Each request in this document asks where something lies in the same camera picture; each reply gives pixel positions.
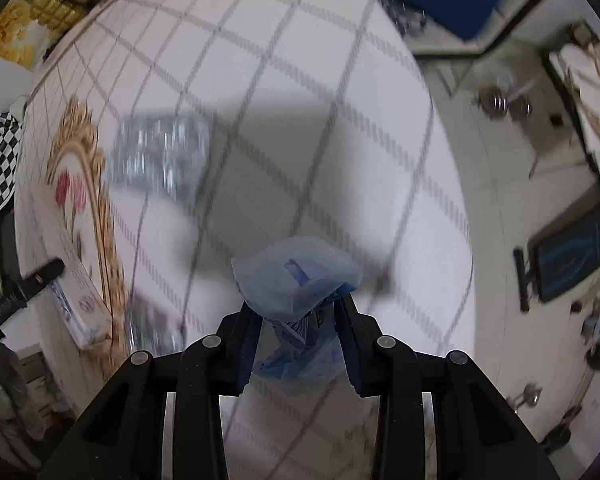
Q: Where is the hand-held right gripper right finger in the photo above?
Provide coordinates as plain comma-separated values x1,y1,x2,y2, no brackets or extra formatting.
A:
332,294,561,480

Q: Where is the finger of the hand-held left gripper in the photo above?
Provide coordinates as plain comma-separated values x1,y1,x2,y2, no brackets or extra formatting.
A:
0,258,66,333

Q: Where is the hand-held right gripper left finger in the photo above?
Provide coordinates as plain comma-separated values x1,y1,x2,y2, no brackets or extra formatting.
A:
45,307,262,480

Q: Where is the blue plastic packet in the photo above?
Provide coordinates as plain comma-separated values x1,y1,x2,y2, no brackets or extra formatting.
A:
231,236,363,396

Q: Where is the pink white toothpaste box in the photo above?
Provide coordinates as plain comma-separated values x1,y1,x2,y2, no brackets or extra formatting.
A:
50,170,115,351

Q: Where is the clear plastic wrapper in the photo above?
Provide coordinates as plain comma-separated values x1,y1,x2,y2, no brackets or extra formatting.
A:
125,295,186,361

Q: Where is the silver blister pack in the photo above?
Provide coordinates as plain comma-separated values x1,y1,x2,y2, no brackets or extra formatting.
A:
105,110,216,201

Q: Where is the small metal object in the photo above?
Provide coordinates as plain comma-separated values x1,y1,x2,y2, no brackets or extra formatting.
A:
510,382,543,408

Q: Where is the patterned tablecloth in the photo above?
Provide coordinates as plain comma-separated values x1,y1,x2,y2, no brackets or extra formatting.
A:
12,0,478,480

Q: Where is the black exercise board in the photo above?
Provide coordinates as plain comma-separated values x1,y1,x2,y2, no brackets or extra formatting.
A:
512,205,600,313

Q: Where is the yellow snack bag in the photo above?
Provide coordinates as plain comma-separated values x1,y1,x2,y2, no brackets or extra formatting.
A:
0,0,61,68

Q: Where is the metal dumbbell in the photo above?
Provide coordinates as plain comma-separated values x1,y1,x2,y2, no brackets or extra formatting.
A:
472,82,533,121

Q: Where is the beige cloth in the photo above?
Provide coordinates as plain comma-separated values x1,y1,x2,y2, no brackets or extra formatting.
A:
560,42,600,171

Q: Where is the white padded chair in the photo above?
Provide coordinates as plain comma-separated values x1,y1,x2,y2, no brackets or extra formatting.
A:
542,20,600,181

